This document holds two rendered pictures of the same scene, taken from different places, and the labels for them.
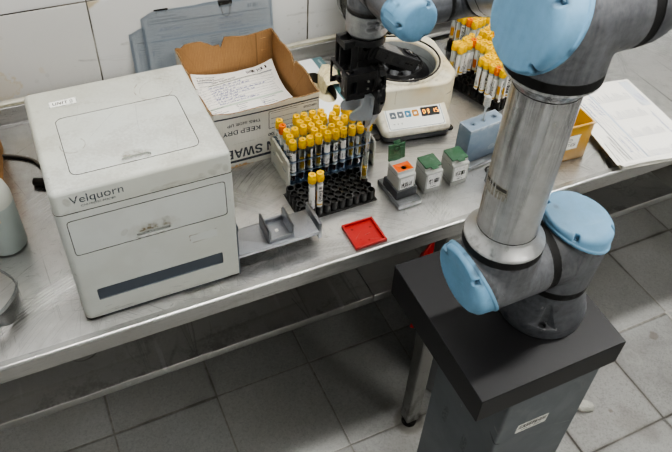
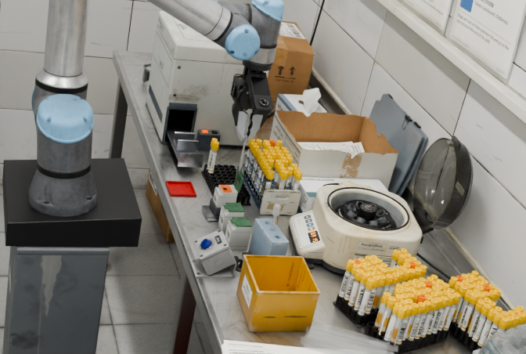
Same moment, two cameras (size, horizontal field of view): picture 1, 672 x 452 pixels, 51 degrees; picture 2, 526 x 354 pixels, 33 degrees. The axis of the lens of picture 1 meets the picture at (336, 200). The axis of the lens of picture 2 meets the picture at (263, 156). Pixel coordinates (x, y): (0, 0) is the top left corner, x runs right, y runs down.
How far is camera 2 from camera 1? 2.44 m
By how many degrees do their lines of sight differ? 77
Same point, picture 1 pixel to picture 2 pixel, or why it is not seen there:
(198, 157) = (174, 37)
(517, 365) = (19, 177)
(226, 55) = (376, 148)
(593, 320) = (33, 215)
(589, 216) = (61, 110)
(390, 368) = not seen: outside the picture
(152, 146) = (188, 30)
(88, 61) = (360, 100)
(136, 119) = not seen: hidden behind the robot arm
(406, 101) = (317, 215)
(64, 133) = not seen: hidden behind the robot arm
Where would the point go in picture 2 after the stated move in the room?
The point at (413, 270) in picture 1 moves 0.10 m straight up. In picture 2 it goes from (116, 162) to (120, 125)
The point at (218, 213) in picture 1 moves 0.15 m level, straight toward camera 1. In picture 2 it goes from (167, 83) to (113, 74)
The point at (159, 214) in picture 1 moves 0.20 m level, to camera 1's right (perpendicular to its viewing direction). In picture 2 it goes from (163, 59) to (141, 81)
